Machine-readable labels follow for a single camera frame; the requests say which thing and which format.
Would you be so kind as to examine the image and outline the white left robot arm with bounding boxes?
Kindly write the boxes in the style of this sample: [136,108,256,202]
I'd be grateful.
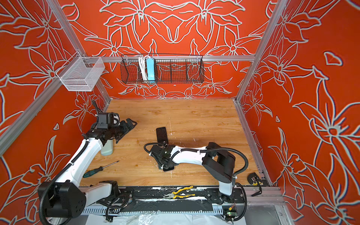
[37,112,137,225]

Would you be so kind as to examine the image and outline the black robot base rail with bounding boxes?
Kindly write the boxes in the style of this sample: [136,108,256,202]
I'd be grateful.
[98,185,247,216]

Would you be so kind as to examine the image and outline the clear plastic wall bin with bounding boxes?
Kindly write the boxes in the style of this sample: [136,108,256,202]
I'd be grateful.
[55,52,105,92]

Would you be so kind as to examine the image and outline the black wire wall basket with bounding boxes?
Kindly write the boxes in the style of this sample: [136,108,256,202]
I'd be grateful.
[120,54,205,84]

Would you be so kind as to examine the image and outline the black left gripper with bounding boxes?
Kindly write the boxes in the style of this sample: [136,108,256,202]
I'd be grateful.
[109,118,137,139]

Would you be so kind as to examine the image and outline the pale green soap bar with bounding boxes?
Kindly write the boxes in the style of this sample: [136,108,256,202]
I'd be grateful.
[100,140,113,156]

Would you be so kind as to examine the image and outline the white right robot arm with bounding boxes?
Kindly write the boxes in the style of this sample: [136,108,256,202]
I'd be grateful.
[143,142,248,196]

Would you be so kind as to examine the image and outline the light blue flat box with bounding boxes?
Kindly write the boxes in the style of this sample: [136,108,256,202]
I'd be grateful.
[146,58,155,83]

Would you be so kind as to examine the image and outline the white coiled cable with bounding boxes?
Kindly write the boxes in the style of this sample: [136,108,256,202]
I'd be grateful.
[138,56,148,82]

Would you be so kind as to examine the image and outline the black smartphone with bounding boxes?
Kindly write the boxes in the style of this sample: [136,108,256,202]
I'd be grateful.
[156,127,168,145]

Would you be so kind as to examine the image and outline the yellow handled pliers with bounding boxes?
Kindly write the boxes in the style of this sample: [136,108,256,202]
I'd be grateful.
[163,186,196,199]

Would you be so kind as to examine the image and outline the green handled screwdriver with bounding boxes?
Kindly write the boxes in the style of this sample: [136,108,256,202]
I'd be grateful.
[83,161,119,178]

